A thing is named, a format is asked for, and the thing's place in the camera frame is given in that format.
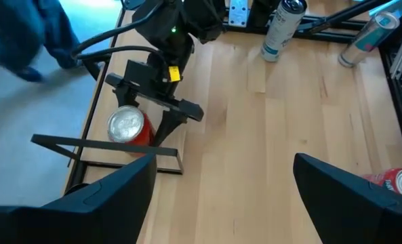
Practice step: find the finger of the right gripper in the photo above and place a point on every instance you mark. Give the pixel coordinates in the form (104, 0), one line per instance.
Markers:
(126, 96)
(168, 128)

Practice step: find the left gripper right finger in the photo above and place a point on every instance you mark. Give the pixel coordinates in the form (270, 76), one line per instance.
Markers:
(356, 210)

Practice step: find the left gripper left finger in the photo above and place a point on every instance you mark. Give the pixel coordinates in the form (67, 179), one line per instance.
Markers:
(85, 210)

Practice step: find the red beverage can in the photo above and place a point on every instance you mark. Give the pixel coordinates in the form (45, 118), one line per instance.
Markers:
(390, 179)
(129, 123)

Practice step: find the slim silver blue can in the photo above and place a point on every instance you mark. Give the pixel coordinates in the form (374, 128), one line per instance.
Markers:
(366, 40)

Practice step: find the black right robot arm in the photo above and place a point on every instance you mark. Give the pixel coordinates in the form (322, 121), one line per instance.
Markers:
(160, 23)

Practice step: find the person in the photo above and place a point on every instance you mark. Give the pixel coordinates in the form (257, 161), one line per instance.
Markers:
(24, 34)

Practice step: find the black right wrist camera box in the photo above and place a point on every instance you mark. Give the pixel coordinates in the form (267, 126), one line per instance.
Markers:
(138, 71)

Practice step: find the wooden shelf black frame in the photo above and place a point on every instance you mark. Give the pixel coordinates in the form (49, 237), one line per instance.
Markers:
(102, 143)

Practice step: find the silver metal bracket plate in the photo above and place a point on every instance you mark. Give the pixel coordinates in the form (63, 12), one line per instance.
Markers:
(238, 11)

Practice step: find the black aluminium rig frame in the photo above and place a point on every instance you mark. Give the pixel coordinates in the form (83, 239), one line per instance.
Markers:
(326, 35)

